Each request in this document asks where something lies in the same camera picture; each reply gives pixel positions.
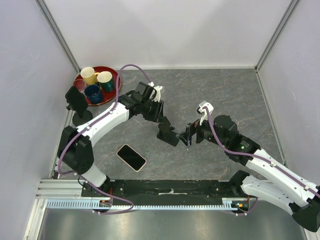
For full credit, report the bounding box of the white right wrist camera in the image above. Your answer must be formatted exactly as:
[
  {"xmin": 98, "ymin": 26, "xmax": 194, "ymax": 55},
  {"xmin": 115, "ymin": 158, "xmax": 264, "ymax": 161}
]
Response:
[{"xmin": 196, "ymin": 101, "xmax": 214, "ymax": 126}]

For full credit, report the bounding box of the green mug white inside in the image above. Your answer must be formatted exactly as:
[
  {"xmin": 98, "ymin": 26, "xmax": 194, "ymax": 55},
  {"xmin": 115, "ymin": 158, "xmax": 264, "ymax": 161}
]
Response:
[{"xmin": 97, "ymin": 71, "xmax": 115, "ymax": 93}]

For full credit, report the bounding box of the aluminium frame rail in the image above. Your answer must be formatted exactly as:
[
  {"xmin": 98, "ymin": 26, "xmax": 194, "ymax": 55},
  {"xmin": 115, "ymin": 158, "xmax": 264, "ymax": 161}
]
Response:
[{"xmin": 35, "ymin": 179, "xmax": 83, "ymax": 199}]

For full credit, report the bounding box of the black round-base phone stand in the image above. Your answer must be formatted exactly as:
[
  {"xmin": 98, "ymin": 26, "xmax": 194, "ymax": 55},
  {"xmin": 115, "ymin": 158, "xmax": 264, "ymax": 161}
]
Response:
[{"xmin": 64, "ymin": 86, "xmax": 93, "ymax": 126}]

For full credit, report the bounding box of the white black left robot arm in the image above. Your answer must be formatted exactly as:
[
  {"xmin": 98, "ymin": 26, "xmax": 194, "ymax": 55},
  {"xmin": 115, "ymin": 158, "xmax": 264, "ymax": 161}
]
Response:
[{"xmin": 57, "ymin": 82, "xmax": 164, "ymax": 197}]

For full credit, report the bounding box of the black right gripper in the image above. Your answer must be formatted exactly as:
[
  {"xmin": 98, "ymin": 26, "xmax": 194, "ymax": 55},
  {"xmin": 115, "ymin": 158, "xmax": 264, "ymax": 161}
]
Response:
[{"xmin": 176, "ymin": 112, "xmax": 228, "ymax": 148}]

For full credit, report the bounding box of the black smartphone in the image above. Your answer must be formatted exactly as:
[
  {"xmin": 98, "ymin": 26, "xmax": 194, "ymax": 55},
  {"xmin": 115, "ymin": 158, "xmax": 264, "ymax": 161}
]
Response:
[{"xmin": 65, "ymin": 86, "xmax": 88, "ymax": 114}]

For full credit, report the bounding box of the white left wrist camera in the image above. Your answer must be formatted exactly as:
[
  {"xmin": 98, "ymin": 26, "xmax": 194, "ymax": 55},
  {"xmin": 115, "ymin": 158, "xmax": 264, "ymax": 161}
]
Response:
[{"xmin": 148, "ymin": 82, "xmax": 165, "ymax": 102}]

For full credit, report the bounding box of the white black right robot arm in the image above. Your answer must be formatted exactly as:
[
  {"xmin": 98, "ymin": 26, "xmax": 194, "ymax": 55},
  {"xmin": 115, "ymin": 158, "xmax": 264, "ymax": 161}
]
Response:
[{"xmin": 176, "ymin": 115, "xmax": 320, "ymax": 232}]

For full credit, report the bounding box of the yellow mug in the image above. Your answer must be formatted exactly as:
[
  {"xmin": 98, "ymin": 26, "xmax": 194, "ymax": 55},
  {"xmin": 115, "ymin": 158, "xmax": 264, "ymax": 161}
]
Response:
[{"xmin": 80, "ymin": 67, "xmax": 99, "ymax": 86}]

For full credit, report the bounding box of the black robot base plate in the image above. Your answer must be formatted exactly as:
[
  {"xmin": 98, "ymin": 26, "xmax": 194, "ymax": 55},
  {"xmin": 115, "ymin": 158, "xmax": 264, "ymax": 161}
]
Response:
[{"xmin": 100, "ymin": 179, "xmax": 248, "ymax": 205}]

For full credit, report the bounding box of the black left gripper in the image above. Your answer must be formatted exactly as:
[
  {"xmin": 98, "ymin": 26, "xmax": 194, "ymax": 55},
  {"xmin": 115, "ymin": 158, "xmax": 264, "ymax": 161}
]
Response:
[{"xmin": 141, "ymin": 98, "xmax": 165, "ymax": 124}]

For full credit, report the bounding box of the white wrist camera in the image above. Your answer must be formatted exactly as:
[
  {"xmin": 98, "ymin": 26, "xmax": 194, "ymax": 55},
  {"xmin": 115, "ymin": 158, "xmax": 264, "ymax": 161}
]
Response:
[
  {"xmin": 148, "ymin": 82, "xmax": 165, "ymax": 102},
  {"xmin": 196, "ymin": 101, "xmax": 214, "ymax": 126}
]

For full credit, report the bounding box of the light blue cable duct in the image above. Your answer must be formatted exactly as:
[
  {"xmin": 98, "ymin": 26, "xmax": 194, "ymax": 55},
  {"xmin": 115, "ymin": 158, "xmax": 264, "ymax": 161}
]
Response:
[{"xmin": 46, "ymin": 199, "xmax": 238, "ymax": 211}]

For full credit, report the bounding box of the black angled desk phone stand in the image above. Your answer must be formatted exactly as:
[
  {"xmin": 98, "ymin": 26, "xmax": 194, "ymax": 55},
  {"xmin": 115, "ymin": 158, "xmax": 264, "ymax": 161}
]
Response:
[{"xmin": 156, "ymin": 116, "xmax": 180, "ymax": 147}]

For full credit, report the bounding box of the dark blue mug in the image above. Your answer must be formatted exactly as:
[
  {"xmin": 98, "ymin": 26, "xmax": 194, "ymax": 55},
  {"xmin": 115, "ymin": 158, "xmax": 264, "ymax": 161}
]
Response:
[{"xmin": 84, "ymin": 84, "xmax": 103, "ymax": 105}]

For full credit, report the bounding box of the pink-cased smartphone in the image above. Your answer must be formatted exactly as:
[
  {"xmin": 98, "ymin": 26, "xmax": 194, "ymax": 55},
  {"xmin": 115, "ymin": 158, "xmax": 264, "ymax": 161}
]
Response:
[{"xmin": 116, "ymin": 144, "xmax": 147, "ymax": 172}]

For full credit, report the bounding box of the clear drinking glass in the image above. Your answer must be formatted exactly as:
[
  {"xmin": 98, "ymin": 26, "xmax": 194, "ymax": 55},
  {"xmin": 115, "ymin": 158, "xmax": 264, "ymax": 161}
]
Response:
[{"xmin": 73, "ymin": 78, "xmax": 87, "ymax": 94}]

